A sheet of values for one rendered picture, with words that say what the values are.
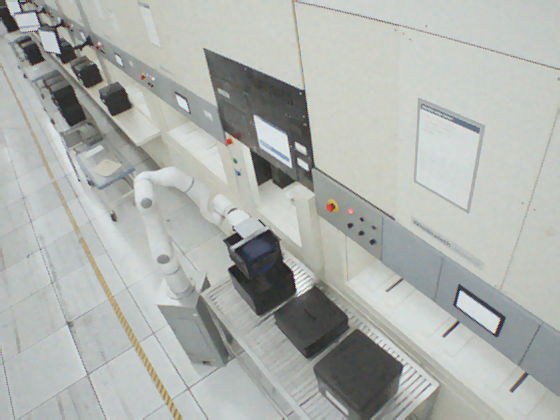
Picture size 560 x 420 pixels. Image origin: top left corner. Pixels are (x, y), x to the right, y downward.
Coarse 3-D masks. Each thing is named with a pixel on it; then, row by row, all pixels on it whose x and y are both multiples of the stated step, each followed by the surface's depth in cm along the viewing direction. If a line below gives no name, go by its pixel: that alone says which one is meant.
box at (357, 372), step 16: (352, 336) 191; (368, 336) 190; (336, 352) 186; (352, 352) 185; (368, 352) 183; (384, 352) 182; (320, 368) 181; (336, 368) 180; (352, 368) 179; (368, 368) 178; (384, 368) 177; (400, 368) 175; (320, 384) 190; (336, 384) 175; (352, 384) 174; (368, 384) 172; (384, 384) 171; (336, 400) 184; (352, 400) 168; (368, 400) 167; (384, 400) 185; (352, 416) 178; (368, 416) 181
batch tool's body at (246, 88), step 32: (224, 64) 217; (224, 96) 237; (256, 96) 206; (288, 96) 182; (224, 128) 261; (288, 128) 196; (256, 160) 292; (256, 192) 279; (288, 224) 272; (320, 256) 235; (320, 288) 263
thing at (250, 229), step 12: (240, 228) 216; (252, 228) 215; (264, 228) 225; (228, 240) 228; (240, 240) 233; (276, 240) 223; (240, 252) 238; (276, 252) 224; (240, 264) 223; (264, 264) 223; (276, 264) 232; (252, 276) 223
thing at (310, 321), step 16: (288, 304) 228; (304, 304) 226; (320, 304) 225; (288, 320) 220; (304, 320) 219; (320, 320) 217; (336, 320) 216; (288, 336) 222; (304, 336) 212; (320, 336) 210; (336, 336) 219; (304, 352) 211
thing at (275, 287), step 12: (240, 276) 253; (264, 276) 257; (276, 276) 255; (288, 276) 234; (240, 288) 238; (252, 288) 249; (264, 288) 250; (276, 288) 233; (288, 288) 239; (252, 300) 227; (264, 300) 232; (276, 300) 239; (264, 312) 238
